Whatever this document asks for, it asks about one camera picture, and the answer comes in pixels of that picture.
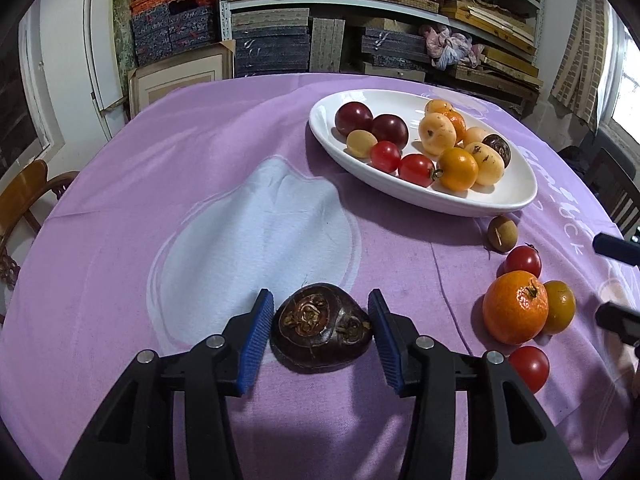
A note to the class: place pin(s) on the large dark mangosteen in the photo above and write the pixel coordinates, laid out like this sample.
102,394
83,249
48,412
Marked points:
319,329

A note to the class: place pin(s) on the white oval plate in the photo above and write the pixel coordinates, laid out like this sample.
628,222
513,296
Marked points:
516,189

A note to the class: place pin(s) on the red tomato front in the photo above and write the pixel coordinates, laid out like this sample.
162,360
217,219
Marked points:
532,366

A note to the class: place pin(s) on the patterned curtain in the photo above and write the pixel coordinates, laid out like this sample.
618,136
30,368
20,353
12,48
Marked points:
578,79

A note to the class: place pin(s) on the tan longan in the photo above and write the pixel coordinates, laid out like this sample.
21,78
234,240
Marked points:
502,234
359,143

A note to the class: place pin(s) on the red cherry tomato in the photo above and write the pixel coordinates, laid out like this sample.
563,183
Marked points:
385,156

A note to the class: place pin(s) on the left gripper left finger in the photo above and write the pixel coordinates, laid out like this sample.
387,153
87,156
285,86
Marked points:
131,434

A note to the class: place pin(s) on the yellow tomato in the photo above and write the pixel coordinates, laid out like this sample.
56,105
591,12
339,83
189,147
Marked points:
562,307

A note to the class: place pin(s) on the red tomato with stem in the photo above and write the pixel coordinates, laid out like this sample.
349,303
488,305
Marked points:
523,258

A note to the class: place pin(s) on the purple printed tablecloth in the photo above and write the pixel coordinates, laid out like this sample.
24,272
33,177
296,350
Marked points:
220,190

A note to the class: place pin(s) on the dark chair right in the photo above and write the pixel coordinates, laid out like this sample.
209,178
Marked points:
609,174

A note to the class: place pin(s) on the stack of blue boxes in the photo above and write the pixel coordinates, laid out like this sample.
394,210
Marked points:
163,28

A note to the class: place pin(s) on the large orange mandarin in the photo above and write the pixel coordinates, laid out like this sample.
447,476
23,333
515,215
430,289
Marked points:
458,121

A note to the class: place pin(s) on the window with white frame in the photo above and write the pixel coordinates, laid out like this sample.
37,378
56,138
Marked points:
29,127

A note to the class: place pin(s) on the red tomato small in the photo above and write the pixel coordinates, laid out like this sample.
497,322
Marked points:
418,169

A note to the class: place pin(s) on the framed picture cardboard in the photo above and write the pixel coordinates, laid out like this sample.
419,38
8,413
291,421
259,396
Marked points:
150,83

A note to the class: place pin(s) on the dark red plum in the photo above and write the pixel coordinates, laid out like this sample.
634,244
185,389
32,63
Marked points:
353,116
390,128

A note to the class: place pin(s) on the wooden chair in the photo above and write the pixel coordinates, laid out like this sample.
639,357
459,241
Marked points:
16,202

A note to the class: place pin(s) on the small dark mangosteen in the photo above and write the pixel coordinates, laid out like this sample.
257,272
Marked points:
500,145

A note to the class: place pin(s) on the metal storage shelf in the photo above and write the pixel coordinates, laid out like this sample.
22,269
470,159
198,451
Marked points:
383,38

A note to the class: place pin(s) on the crumpled pink cloth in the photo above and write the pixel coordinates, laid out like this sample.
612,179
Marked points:
448,47

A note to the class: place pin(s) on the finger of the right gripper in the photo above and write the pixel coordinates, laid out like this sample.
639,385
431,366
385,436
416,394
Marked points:
616,248
621,321

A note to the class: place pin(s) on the spotted yellow pear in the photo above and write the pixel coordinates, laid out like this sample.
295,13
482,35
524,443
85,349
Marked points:
436,134

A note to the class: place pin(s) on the round tan pear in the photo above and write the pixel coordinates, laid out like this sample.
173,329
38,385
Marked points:
473,135

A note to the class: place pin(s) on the speckled yellow pepino melon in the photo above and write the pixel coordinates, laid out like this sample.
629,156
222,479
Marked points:
490,164

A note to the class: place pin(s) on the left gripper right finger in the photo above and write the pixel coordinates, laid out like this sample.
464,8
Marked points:
509,434

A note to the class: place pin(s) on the small orange tomato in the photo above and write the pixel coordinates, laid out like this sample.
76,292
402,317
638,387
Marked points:
438,106

